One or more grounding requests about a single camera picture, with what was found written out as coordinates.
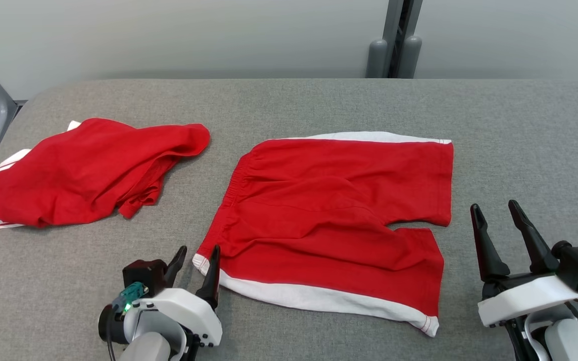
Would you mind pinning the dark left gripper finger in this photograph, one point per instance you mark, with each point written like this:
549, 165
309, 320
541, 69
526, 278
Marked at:
176, 268
212, 281

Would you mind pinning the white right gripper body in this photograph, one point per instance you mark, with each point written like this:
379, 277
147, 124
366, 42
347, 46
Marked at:
520, 301

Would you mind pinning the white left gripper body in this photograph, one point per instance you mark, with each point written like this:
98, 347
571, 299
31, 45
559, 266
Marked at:
183, 306

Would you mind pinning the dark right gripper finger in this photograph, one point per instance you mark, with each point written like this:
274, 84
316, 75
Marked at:
487, 250
535, 245

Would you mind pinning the red shorts with white bands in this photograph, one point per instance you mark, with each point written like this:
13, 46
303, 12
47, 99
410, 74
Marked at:
319, 210

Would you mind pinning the red basketball jersey white sleeves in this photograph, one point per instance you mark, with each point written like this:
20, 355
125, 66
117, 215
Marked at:
83, 175

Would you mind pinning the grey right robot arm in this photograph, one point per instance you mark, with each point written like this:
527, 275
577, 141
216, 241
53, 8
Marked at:
565, 341

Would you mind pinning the rounded partition foot cap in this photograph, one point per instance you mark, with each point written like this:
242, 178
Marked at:
410, 57
377, 60

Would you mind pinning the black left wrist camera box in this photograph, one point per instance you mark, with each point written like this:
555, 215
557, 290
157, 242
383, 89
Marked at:
143, 273

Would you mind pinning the teal left camera connector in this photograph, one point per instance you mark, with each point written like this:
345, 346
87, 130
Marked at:
131, 295

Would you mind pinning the grey metal partition post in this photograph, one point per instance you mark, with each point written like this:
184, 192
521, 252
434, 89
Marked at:
397, 20

